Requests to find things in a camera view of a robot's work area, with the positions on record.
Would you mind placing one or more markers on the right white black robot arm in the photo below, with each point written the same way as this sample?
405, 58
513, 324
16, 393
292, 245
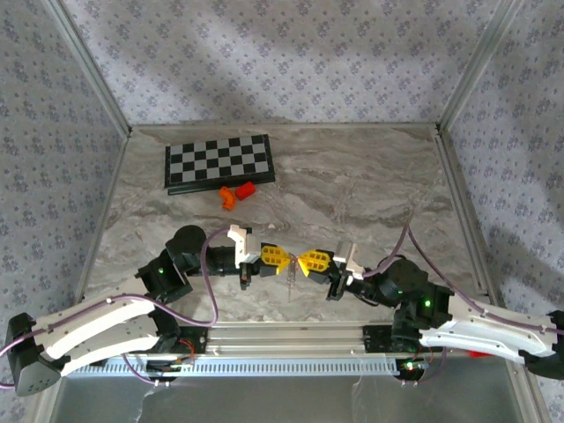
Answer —
484, 335

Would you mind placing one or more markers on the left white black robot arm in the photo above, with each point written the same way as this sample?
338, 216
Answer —
97, 324

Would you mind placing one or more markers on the orange curved block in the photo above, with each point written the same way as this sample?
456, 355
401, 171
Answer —
224, 195

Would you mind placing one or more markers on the red block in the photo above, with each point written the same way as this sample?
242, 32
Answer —
245, 190

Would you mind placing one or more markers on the small circuit board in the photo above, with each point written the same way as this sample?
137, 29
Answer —
169, 366
412, 366

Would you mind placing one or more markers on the black grey chessboard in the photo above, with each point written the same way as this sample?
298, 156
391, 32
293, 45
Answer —
220, 161

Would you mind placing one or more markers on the grey metal sheet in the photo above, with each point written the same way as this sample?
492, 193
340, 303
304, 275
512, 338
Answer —
286, 401

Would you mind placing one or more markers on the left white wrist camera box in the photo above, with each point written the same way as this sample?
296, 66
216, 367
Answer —
247, 249

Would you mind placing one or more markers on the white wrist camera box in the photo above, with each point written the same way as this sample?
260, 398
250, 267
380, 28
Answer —
346, 255
247, 249

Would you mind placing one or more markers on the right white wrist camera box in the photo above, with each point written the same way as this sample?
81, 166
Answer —
346, 255

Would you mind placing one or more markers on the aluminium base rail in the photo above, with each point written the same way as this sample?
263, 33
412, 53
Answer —
286, 337

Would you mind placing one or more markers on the aluminium side rail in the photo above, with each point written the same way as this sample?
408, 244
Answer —
102, 220
466, 220

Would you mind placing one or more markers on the aluminium back rail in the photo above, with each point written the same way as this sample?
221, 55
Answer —
286, 126

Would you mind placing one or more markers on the aluminium frame post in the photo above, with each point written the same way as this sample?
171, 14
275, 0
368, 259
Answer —
477, 66
91, 66

